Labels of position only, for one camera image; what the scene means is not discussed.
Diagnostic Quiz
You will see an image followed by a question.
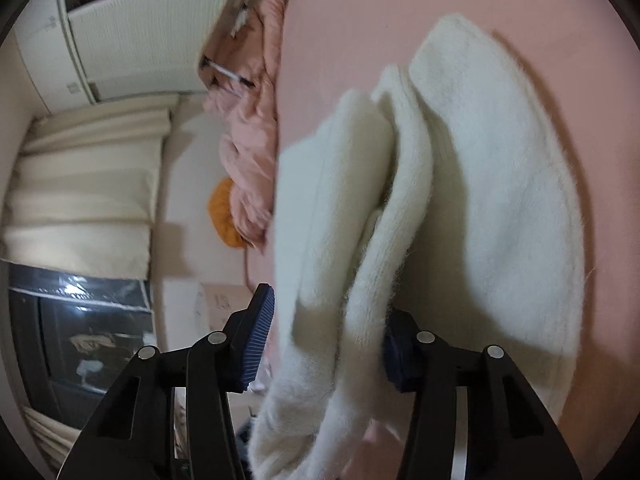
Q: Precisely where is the folding lap desk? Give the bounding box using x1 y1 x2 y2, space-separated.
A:
195 0 257 89

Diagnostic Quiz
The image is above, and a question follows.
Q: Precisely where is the white louvered wardrobe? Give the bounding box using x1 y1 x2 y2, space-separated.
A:
14 0 224 114

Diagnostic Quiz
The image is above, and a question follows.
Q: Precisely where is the cream curtain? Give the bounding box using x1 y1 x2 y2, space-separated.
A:
1 93 180 280

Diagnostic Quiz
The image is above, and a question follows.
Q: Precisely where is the pink bed sheet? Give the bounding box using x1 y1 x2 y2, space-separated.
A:
278 0 639 479

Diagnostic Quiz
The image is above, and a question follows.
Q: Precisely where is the white fluffy cardigan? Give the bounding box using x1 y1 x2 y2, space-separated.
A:
248 14 585 479

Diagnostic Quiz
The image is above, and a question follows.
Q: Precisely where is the pink crumpled duvet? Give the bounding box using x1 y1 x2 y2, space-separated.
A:
203 0 286 250

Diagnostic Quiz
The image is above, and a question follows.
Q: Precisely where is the orange pumpkin plush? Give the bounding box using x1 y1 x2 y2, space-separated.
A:
207 177 248 249

